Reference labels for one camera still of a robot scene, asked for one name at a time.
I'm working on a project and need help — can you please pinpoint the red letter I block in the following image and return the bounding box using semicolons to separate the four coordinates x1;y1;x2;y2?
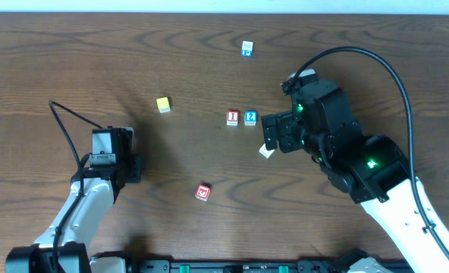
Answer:
226;111;240;126

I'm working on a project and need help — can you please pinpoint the red block turning blue 2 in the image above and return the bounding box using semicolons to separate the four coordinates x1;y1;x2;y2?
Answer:
244;111;257;126

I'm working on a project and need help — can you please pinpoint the black mounting rail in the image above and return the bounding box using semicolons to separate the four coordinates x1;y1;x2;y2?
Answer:
89;252;415;273

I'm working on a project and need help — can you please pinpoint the blue and white block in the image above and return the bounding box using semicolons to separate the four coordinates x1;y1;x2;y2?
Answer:
240;41;253;57

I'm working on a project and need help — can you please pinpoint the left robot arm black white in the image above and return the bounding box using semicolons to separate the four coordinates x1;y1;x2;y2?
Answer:
5;127;142;272

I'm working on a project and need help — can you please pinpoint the red block near front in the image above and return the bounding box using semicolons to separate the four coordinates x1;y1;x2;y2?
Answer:
195;184;212;202

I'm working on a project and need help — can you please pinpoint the plain white wooden block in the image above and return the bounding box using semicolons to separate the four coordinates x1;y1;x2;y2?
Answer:
259;144;275;158

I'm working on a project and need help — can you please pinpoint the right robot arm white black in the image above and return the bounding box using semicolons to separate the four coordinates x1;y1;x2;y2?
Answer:
262;71;449;272

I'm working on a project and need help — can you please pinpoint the yellow wooden block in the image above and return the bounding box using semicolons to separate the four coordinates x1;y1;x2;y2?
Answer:
156;97;171;114

